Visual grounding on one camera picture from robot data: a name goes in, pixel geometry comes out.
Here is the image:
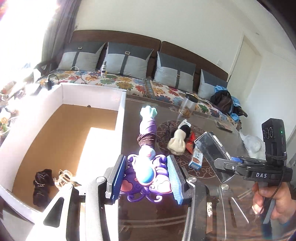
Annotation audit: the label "white door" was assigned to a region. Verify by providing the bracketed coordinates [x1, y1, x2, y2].
[228, 32, 263, 102]

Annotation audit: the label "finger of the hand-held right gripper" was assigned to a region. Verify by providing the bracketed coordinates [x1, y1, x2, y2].
[231, 156, 266, 166]
[214, 158, 248, 178]

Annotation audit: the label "floral sofa cover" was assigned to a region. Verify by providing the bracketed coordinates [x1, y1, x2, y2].
[36, 70, 242, 129]

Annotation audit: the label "blue and white carton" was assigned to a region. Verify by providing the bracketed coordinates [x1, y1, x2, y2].
[188, 148, 204, 171]

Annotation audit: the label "black charger cable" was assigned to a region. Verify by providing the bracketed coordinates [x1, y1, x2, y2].
[45, 71, 87, 91]

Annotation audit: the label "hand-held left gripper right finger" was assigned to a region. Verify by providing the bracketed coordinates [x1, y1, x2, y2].
[167, 154, 210, 241]

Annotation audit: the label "large white storage box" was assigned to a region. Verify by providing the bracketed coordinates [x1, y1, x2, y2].
[0, 84, 127, 241]

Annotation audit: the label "purple toy wand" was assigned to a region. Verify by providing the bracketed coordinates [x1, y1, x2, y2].
[120, 105, 173, 204]

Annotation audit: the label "brown wooden sofa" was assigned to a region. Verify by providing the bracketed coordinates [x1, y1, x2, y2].
[35, 30, 249, 130]

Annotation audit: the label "grey curtain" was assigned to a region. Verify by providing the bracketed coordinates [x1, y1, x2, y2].
[42, 0, 81, 70]

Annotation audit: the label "black fluffy item with chain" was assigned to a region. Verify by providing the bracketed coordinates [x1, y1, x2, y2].
[32, 169, 56, 206]

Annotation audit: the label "black cardboard box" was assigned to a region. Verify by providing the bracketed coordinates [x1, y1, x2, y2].
[194, 131, 240, 184]

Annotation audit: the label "grey strapped pillow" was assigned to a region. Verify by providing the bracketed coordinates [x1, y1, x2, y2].
[57, 42, 106, 72]
[105, 42, 154, 78]
[154, 51, 196, 91]
[198, 70, 228, 100]

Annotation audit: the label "white fluffy cat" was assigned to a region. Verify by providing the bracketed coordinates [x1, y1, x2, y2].
[239, 132, 266, 160]

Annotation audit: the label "red packet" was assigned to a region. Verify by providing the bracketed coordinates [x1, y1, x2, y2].
[185, 137, 197, 153]

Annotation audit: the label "clear jar with black lid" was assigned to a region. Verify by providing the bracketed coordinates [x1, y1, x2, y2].
[179, 93, 199, 117]

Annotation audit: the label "dark brown bag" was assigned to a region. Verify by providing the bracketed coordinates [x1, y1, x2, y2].
[210, 91, 233, 114]

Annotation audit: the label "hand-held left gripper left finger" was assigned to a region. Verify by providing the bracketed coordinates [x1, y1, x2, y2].
[43, 154, 127, 241]

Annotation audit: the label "clear glass item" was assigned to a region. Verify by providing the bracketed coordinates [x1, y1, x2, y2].
[54, 170, 82, 189]

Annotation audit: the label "cream knit socks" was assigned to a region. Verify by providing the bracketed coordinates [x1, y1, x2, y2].
[167, 128, 186, 155]

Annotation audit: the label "colourful toy figurines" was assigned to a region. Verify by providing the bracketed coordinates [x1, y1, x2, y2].
[0, 79, 19, 137]

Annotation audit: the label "black chair armrest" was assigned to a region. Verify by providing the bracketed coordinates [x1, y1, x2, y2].
[33, 58, 58, 77]

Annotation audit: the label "person's right hand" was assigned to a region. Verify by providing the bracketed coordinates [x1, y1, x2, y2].
[252, 181, 294, 225]

